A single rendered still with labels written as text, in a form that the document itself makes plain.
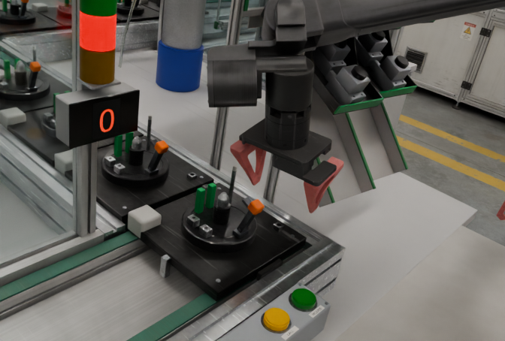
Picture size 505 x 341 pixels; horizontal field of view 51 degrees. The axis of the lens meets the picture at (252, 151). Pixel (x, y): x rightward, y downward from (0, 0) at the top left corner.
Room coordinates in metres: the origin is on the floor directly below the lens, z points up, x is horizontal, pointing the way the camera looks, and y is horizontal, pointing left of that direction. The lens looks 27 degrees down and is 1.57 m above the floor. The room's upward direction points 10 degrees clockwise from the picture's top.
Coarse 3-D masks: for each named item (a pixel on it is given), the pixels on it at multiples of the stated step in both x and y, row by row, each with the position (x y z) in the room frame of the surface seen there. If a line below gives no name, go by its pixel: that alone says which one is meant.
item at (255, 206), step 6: (246, 198) 0.78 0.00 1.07; (246, 204) 0.77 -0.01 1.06; (252, 204) 0.76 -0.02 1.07; (258, 204) 0.76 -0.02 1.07; (252, 210) 0.76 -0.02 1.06; (258, 210) 0.75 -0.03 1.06; (246, 216) 0.77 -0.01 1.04; (252, 216) 0.77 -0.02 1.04; (240, 222) 0.78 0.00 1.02; (246, 222) 0.77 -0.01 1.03; (240, 228) 0.77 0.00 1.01; (246, 228) 0.78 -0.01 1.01
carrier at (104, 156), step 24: (120, 144) 0.98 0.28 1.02; (144, 144) 1.09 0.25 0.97; (120, 168) 0.91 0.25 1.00; (144, 168) 0.95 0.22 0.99; (168, 168) 0.98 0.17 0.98; (192, 168) 1.02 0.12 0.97; (96, 192) 0.86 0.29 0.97; (120, 192) 0.88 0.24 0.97; (144, 192) 0.89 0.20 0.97; (168, 192) 0.91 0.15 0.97; (192, 192) 0.94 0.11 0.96; (120, 216) 0.80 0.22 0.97
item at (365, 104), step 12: (264, 12) 1.11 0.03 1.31; (312, 60) 0.99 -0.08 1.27; (348, 60) 1.09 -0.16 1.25; (324, 84) 0.96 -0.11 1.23; (372, 84) 1.04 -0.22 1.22; (324, 96) 0.96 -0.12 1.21; (372, 96) 1.03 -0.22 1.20; (336, 108) 0.93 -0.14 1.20; (348, 108) 0.95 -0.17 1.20; (360, 108) 0.98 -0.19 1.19
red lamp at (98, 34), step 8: (80, 16) 0.72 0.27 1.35; (88, 16) 0.71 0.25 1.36; (112, 16) 0.73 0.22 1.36; (80, 24) 0.72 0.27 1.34; (88, 24) 0.71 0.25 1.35; (96, 24) 0.71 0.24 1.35; (104, 24) 0.72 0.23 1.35; (112, 24) 0.73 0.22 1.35; (80, 32) 0.72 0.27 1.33; (88, 32) 0.71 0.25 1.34; (96, 32) 0.71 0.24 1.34; (104, 32) 0.72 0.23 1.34; (112, 32) 0.73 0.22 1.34; (80, 40) 0.72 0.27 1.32; (88, 40) 0.71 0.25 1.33; (96, 40) 0.71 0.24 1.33; (104, 40) 0.72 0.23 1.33; (112, 40) 0.73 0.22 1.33; (88, 48) 0.71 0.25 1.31; (96, 48) 0.71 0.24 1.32; (104, 48) 0.72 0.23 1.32; (112, 48) 0.73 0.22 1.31
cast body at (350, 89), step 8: (328, 72) 1.01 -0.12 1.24; (344, 72) 0.97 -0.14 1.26; (352, 72) 0.96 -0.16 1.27; (360, 72) 0.96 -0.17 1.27; (328, 80) 1.01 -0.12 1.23; (336, 80) 0.98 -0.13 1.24; (344, 80) 0.96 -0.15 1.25; (352, 80) 0.95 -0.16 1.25; (360, 80) 0.96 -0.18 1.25; (368, 80) 0.97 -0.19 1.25; (328, 88) 0.99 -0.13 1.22; (336, 88) 0.97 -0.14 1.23; (344, 88) 0.96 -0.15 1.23; (352, 88) 0.95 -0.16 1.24; (360, 88) 0.96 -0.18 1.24; (336, 96) 0.97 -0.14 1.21; (344, 96) 0.96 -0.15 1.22; (352, 96) 0.95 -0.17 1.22; (360, 96) 0.96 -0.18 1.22; (344, 104) 0.96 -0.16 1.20
